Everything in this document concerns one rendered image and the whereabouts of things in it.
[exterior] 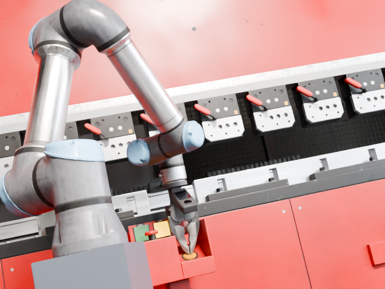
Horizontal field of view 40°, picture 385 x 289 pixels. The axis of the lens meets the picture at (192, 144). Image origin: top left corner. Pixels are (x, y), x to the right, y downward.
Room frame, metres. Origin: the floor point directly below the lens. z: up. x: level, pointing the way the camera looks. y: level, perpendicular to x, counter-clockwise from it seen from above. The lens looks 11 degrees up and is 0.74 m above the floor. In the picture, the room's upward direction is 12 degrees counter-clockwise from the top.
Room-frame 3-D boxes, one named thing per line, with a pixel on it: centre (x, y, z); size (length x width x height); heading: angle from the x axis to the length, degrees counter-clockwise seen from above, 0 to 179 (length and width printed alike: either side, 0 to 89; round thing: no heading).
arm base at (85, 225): (1.08, 0.24, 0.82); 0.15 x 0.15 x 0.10
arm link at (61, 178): (1.09, 0.25, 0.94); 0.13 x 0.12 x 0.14; 56
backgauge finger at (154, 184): (2.10, 0.14, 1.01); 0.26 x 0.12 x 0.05; 9
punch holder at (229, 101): (1.98, -0.12, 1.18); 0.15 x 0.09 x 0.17; 99
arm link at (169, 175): (1.57, 0.08, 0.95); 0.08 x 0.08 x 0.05
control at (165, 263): (1.57, 0.13, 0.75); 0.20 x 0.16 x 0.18; 105
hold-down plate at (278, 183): (1.93, -0.16, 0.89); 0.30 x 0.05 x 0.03; 99
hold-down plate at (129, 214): (1.84, 0.40, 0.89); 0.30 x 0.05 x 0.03; 99
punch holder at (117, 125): (1.91, 0.28, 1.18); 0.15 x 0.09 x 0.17; 99
